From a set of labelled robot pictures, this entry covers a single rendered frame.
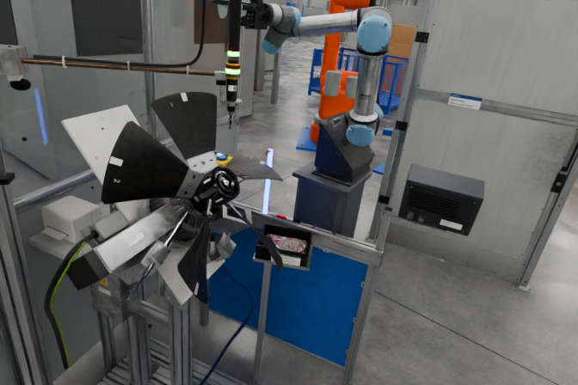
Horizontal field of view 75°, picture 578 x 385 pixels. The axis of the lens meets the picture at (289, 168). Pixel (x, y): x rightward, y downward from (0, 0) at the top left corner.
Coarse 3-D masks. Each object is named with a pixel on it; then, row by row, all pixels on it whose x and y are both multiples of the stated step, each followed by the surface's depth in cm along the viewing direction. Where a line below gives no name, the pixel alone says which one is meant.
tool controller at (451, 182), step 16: (416, 176) 136; (432, 176) 136; (448, 176) 136; (464, 176) 136; (416, 192) 136; (432, 192) 133; (448, 192) 131; (464, 192) 129; (480, 192) 129; (400, 208) 144; (416, 208) 140; (432, 208) 137; (448, 208) 134; (464, 208) 132; (432, 224) 142; (448, 224) 138; (464, 224) 135
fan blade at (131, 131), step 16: (128, 128) 98; (128, 144) 98; (144, 144) 102; (160, 144) 105; (128, 160) 99; (144, 160) 102; (160, 160) 105; (176, 160) 109; (112, 176) 96; (128, 176) 100; (144, 176) 103; (160, 176) 106; (176, 176) 110; (112, 192) 97; (128, 192) 101; (144, 192) 105; (160, 192) 109; (176, 192) 113
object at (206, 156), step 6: (198, 156) 124; (204, 156) 124; (210, 156) 125; (192, 162) 124; (198, 162) 124; (210, 162) 124; (216, 162) 124; (192, 168) 123; (198, 168) 123; (204, 168) 123; (210, 168) 124
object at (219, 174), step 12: (216, 168) 117; (228, 168) 122; (204, 180) 117; (216, 180) 117; (228, 180) 121; (204, 192) 116; (216, 192) 115; (228, 192) 119; (192, 204) 119; (204, 204) 121; (216, 204) 118
